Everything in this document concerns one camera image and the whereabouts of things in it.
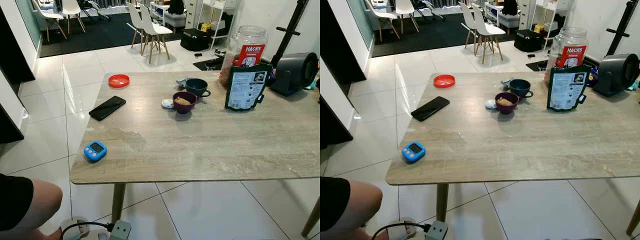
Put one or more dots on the black floor mat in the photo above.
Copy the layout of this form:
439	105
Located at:
536	65
209	64

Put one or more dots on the white shelf unit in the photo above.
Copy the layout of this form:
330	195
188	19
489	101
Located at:
215	20
550	20

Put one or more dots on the blue digital timer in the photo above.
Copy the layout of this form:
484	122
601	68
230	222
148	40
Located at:
95	150
413	152

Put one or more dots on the person in black shorts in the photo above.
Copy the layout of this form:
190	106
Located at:
22	205
345	205

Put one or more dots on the black door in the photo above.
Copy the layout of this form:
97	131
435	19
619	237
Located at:
7	134
332	125
15	45
345	45

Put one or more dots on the large black carpet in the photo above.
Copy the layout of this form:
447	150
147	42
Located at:
435	35
100	35

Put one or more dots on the brown bread piece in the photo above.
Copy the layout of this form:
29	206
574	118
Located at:
505	101
183	101

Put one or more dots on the red round lid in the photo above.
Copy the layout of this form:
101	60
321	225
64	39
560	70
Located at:
119	80
444	81

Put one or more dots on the clear plastic candy jar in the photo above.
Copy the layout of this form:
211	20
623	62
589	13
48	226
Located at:
567	40
245	37

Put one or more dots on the light wood dining table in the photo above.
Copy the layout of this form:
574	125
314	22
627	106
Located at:
200	145
520	145

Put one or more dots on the dark grey desk fan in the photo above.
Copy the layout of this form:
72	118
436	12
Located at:
617	75
295	75

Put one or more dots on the grey blue plastic object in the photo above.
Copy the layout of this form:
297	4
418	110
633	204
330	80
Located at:
505	83
181	82

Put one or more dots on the black storage box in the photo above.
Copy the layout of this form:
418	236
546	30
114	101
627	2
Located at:
196	40
529	40

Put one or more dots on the black backpack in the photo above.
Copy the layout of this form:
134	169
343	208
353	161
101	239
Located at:
175	6
510	7

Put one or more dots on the beige slipper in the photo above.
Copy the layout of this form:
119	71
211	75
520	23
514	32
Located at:
400	232
75	231

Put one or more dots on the white chair with wooden legs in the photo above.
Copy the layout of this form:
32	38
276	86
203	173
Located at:
152	29
132	19
47	15
487	27
72	9
470	19
404	7
382	14

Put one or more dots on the dark blue soup mug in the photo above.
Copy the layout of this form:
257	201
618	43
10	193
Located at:
197	89
520	89

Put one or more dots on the black smartphone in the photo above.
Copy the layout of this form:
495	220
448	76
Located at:
107	108
430	108

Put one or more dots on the black gantry stand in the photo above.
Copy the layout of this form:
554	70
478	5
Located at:
291	31
621	27

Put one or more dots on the dark green snack pouch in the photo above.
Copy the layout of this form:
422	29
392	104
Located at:
567	90
246	90

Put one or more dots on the grey upholstered bench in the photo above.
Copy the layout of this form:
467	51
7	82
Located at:
175	21
509	21

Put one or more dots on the small white lid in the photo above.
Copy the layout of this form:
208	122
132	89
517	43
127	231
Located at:
167	103
490	104

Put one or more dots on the white drawer cabinet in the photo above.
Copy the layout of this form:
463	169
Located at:
192	12
526	12

